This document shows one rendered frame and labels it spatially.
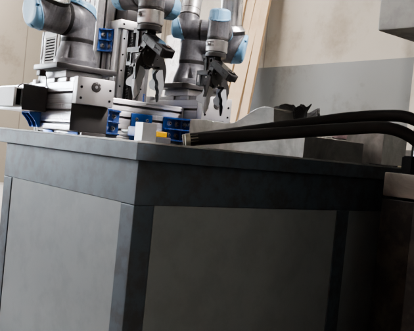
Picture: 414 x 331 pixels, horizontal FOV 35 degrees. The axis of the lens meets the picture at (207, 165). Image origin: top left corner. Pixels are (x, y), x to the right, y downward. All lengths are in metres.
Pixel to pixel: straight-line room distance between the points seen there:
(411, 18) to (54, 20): 1.32
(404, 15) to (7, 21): 9.32
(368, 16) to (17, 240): 4.08
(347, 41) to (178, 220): 4.25
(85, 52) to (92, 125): 0.27
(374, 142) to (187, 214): 0.94
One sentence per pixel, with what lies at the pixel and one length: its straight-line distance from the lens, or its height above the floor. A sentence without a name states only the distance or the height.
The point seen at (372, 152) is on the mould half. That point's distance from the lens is 2.20.
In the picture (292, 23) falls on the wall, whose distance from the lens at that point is 6.06.
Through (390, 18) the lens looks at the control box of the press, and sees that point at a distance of 1.40.
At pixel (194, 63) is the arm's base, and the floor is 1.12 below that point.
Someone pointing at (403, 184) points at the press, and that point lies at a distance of 1.70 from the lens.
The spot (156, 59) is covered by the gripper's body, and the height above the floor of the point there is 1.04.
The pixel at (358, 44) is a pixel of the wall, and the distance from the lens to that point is 5.43.
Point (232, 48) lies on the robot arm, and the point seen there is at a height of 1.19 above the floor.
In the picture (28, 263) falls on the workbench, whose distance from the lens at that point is 1.73.
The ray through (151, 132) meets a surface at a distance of 1.88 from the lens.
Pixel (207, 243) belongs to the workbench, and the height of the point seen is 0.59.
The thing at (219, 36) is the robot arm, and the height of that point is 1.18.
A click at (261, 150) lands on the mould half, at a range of 1.91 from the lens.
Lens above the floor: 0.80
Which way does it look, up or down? 1 degrees down
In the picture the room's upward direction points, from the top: 6 degrees clockwise
